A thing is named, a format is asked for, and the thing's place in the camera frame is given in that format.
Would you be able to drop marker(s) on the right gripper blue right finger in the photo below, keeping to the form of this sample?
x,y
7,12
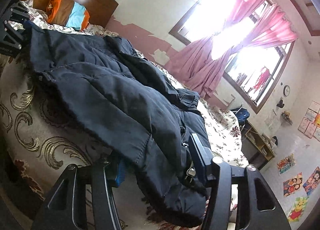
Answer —
x,y
202,159

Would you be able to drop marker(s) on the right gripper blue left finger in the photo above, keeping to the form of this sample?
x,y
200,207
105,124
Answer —
x,y
120,172

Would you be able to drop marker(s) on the dark navy padded jacket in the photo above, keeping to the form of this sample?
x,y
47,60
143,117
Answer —
x,y
132,107

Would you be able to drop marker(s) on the orange brown blue pillow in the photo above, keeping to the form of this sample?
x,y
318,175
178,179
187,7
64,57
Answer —
x,y
67,13

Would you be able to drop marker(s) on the wooden shelf unit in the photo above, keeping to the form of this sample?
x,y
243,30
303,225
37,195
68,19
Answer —
x,y
255,146

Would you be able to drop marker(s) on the blue chair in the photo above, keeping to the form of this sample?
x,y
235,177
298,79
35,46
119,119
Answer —
x,y
241,114

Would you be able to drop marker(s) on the gold patterned blanket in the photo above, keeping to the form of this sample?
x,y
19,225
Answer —
x,y
40,138

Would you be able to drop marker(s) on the pink curtain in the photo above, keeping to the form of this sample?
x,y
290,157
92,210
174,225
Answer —
x,y
225,52

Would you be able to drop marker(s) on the brown framed window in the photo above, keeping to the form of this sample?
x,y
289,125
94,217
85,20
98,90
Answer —
x,y
240,45

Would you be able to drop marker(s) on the round wall clock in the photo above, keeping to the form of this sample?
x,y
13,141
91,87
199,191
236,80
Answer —
x,y
286,90

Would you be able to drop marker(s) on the yellow cartoon wall poster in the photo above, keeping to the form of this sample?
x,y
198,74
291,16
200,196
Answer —
x,y
297,209

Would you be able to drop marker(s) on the wall certificates group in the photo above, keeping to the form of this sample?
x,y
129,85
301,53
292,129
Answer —
x,y
310,124

